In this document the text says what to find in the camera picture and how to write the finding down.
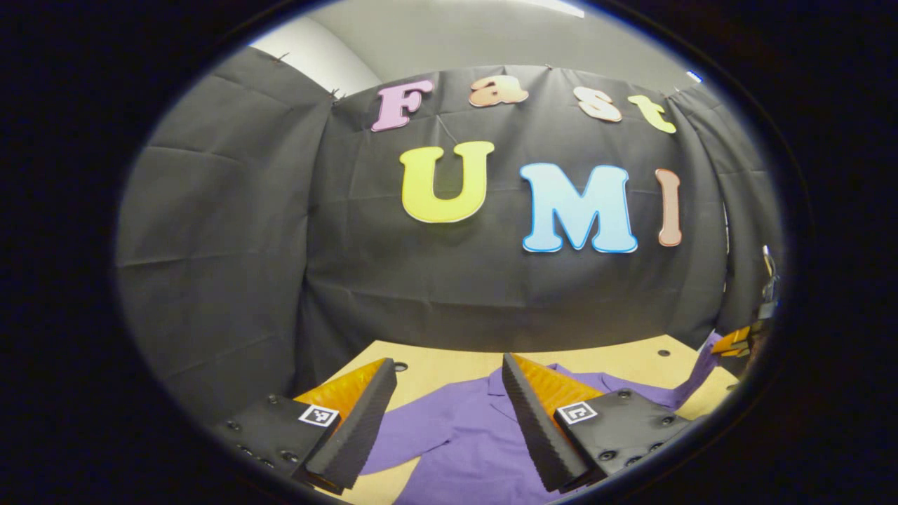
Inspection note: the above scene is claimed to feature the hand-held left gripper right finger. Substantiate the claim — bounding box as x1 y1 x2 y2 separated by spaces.
501 352 695 493

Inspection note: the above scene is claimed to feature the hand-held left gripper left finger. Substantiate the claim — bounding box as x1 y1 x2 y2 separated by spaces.
214 358 398 495

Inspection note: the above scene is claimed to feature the purple collared shirt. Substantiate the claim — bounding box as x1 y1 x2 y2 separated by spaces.
361 331 727 505

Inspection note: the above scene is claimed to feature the black backdrop cloth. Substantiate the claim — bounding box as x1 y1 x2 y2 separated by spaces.
116 46 786 429

